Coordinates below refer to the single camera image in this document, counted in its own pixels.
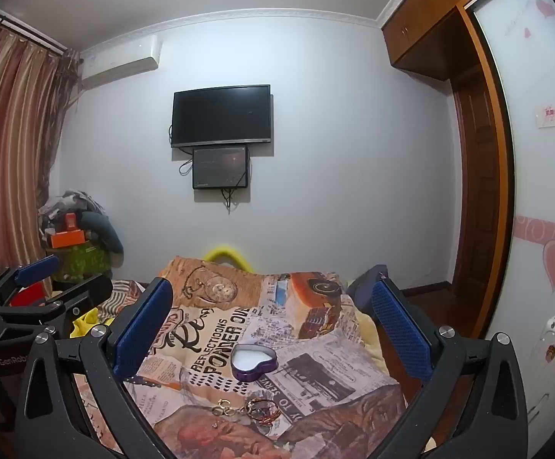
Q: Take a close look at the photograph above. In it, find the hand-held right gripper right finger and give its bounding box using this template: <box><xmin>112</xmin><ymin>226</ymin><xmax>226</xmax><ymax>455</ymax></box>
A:
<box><xmin>371</xmin><ymin>265</ymin><xmax>547</xmax><ymax>459</ymax></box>

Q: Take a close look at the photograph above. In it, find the yellow cloth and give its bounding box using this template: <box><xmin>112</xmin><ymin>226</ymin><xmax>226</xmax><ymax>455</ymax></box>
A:
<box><xmin>69</xmin><ymin>313</ymin><xmax>116</xmax><ymax>340</ymax></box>

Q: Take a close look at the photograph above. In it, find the purple heart-shaped tin box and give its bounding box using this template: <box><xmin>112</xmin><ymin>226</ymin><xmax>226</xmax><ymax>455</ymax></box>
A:
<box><xmin>231</xmin><ymin>343</ymin><xmax>277</xmax><ymax>383</ymax></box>

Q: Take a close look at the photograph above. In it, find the brown wooden door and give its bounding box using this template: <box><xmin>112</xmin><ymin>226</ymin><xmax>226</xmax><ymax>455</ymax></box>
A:
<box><xmin>450</xmin><ymin>64</ymin><xmax>501</xmax><ymax>297</ymax></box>

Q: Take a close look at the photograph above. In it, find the printed blanket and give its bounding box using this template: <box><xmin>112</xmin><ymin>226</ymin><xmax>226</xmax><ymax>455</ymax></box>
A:
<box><xmin>74</xmin><ymin>256</ymin><xmax>410</xmax><ymax>459</ymax></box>

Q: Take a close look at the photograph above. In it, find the black wall television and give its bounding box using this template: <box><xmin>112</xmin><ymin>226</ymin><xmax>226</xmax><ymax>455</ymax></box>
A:
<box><xmin>170</xmin><ymin>84</ymin><xmax>273</xmax><ymax>149</ymax></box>

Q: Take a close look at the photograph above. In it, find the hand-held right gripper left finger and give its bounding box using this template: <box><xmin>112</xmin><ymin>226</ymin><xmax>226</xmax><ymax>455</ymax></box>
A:
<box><xmin>14</xmin><ymin>277</ymin><xmax>178</xmax><ymax>459</ymax></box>

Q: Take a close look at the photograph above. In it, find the wooden overhead cabinet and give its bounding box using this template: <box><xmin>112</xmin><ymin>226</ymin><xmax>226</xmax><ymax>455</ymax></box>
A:
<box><xmin>380</xmin><ymin>0</ymin><xmax>522</xmax><ymax>75</ymax></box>

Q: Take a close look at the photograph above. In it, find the small black monitor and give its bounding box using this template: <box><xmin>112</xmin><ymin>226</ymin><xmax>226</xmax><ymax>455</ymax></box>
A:
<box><xmin>192</xmin><ymin>146</ymin><xmax>250</xmax><ymax>190</ymax></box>

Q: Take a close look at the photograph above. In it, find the white wardrobe door with hearts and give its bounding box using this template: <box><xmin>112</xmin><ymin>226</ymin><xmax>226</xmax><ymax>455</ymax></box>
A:
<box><xmin>466</xmin><ymin>0</ymin><xmax>555</xmax><ymax>340</ymax></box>

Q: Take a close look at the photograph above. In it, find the navy blue bag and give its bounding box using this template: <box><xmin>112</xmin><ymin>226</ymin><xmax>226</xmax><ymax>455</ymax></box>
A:
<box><xmin>346</xmin><ymin>264</ymin><xmax>389</xmax><ymax>314</ymax></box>

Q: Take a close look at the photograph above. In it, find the grey pillow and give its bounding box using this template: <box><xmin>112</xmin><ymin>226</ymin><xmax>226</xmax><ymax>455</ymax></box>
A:
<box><xmin>80</xmin><ymin>210</ymin><xmax>125</xmax><ymax>255</ymax></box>

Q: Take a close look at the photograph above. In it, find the striped curtain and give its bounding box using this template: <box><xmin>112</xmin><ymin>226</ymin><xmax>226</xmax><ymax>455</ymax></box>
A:
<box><xmin>0</xmin><ymin>7</ymin><xmax>80</xmax><ymax>280</ymax></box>

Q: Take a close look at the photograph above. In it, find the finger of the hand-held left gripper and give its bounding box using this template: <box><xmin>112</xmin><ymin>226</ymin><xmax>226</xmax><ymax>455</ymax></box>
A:
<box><xmin>0</xmin><ymin>276</ymin><xmax>114</xmax><ymax>327</ymax></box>
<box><xmin>0</xmin><ymin>255</ymin><xmax>62</xmax><ymax>305</ymax></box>

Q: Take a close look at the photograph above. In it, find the white air conditioner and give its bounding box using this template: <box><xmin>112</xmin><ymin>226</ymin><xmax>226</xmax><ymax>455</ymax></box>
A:
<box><xmin>79</xmin><ymin>36</ymin><xmax>162</xmax><ymax>91</ymax></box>

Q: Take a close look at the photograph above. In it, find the pale yellow fleece blanket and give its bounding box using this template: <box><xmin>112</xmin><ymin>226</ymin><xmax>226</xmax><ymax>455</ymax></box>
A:
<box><xmin>356</xmin><ymin>310</ymin><xmax>390</xmax><ymax>376</ymax></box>

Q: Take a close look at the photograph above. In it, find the striped bedding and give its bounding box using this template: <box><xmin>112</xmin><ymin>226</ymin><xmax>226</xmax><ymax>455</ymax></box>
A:
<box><xmin>96</xmin><ymin>278</ymin><xmax>151</xmax><ymax>319</ymax></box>

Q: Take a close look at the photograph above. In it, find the orange box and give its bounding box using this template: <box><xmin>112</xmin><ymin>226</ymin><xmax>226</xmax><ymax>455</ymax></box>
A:
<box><xmin>50</xmin><ymin>213</ymin><xmax>87</xmax><ymax>249</ymax></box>

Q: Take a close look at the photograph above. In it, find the green patterned cloth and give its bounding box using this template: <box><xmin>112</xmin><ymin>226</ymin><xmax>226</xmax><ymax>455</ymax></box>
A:
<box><xmin>50</xmin><ymin>241</ymin><xmax>113</xmax><ymax>283</ymax></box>

